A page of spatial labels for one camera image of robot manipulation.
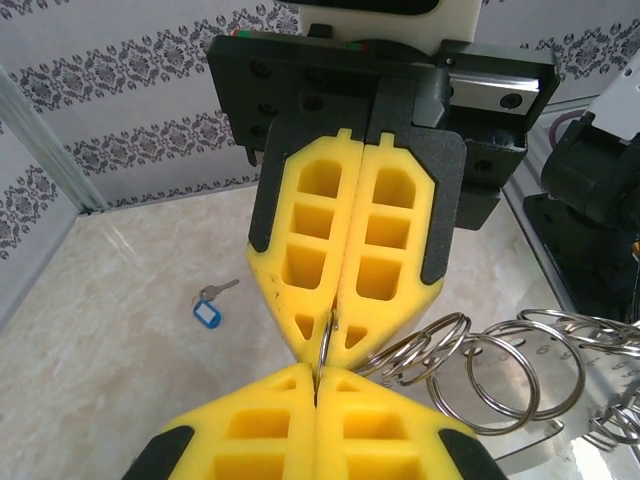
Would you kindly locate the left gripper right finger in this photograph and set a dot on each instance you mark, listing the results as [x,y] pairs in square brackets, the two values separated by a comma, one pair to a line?
[390,430]

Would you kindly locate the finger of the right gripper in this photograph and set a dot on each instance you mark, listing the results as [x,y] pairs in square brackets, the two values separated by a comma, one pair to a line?
[280,280]
[430,220]

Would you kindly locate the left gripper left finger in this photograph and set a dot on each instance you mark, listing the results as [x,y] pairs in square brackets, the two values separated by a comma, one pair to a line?
[250,425]

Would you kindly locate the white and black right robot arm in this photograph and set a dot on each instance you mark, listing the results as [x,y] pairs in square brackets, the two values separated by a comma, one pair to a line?
[590,170]

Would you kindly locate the loose key with blue tag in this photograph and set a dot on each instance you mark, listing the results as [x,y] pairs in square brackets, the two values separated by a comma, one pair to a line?
[207,315]

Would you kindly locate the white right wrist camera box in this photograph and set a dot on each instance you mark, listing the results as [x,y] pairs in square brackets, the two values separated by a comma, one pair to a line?
[450,25]

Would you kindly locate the aluminium frame post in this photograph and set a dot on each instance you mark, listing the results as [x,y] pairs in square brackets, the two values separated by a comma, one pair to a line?
[50,157]

